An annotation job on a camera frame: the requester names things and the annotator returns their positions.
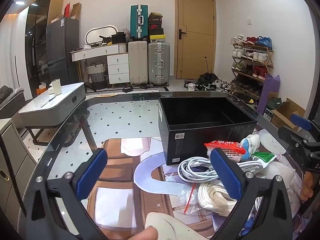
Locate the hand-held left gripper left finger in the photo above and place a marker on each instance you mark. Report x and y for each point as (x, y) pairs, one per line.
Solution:
(92, 172)

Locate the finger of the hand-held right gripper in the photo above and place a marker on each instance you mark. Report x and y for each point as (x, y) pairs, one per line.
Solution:
(292, 140)
(301, 122)

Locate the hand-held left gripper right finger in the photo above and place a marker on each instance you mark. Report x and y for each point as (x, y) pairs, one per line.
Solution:
(226, 172)

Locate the red white snack packet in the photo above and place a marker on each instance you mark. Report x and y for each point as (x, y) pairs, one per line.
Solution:
(230, 147)

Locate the green medicine packet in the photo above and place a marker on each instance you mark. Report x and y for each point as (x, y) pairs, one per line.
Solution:
(262, 158)

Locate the black cardboard box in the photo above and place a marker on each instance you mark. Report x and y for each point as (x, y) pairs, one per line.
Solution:
(195, 140)

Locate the person's right hand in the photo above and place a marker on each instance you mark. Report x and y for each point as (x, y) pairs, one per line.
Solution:
(307, 187)

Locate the person's left hand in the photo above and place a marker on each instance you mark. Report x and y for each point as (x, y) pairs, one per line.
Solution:
(146, 233)

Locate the open cardboard box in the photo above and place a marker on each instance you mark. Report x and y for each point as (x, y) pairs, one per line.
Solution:
(282, 117)

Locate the white plastic bag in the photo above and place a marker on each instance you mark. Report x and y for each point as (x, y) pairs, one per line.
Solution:
(271, 140)

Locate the green box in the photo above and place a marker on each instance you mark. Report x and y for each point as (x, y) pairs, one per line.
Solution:
(274, 103)

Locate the clear plastic pouch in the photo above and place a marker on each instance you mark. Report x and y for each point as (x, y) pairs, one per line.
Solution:
(280, 171)

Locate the blue white plush toy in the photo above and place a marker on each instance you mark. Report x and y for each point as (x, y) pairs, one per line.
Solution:
(251, 142)

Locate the purple paper bag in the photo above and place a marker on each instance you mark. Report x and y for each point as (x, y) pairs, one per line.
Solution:
(268, 92)

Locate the grey side cabinet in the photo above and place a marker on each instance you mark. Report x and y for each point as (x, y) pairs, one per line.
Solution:
(17, 155)

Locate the wooden shoe rack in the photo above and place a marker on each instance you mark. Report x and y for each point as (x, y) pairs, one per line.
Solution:
(268, 52)

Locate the yellow envelope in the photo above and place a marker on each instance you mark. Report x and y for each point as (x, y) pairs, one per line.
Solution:
(105, 95)

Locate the thin grey stick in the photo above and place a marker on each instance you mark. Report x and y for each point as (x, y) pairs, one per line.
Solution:
(48, 101)

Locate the white grey coffee table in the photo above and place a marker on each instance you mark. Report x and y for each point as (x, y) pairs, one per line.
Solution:
(65, 92)

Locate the rows of sneakers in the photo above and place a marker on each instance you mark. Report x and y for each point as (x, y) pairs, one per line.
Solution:
(250, 55)

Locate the pile of loose shoes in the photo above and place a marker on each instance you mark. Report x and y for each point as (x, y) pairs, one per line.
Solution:
(220, 85)

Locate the small black device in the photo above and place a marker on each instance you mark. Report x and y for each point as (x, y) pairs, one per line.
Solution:
(127, 89)

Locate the white cup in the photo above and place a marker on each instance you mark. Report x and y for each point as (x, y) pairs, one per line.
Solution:
(57, 87)

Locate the orange tissue box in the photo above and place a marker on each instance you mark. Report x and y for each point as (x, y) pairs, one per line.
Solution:
(41, 90)

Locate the black umbrella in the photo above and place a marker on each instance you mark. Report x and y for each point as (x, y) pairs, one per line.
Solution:
(208, 76)

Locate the wicker laundry basket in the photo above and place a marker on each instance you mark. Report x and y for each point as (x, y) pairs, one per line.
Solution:
(96, 73)

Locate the grey sofa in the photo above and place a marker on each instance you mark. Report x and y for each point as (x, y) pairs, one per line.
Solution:
(15, 105)

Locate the white dresser with drawers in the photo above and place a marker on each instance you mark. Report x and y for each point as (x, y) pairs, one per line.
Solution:
(118, 67)

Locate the dark green jacket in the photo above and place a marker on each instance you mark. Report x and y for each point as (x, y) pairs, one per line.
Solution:
(5, 93)

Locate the beige suitcase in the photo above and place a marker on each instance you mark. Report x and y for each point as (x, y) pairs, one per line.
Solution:
(137, 62)

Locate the silver suitcase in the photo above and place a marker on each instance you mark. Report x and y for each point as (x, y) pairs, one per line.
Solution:
(158, 62)

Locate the dark grey fridge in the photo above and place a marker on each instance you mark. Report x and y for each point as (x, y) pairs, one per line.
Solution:
(62, 45)

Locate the black handbag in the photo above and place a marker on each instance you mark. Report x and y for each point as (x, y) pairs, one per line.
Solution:
(119, 38)

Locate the oval white mirror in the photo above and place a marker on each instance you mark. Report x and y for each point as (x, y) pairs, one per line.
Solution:
(100, 31)

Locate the yellow black shoe box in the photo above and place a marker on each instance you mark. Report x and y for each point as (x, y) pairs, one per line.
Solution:
(157, 39)

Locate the tan wooden door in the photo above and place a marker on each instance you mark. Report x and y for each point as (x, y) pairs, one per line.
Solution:
(195, 17)

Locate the tall glossy wardrobe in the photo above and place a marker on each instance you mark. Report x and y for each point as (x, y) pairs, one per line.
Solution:
(37, 30)

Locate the teal suitcase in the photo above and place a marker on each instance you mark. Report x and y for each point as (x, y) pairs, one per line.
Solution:
(138, 22)

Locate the red black shoe box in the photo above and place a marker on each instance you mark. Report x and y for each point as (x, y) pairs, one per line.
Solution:
(155, 26)

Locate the flat cardboard carton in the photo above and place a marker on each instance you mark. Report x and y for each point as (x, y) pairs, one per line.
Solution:
(76, 11)

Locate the red flat box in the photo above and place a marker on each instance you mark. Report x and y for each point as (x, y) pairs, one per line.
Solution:
(67, 10)

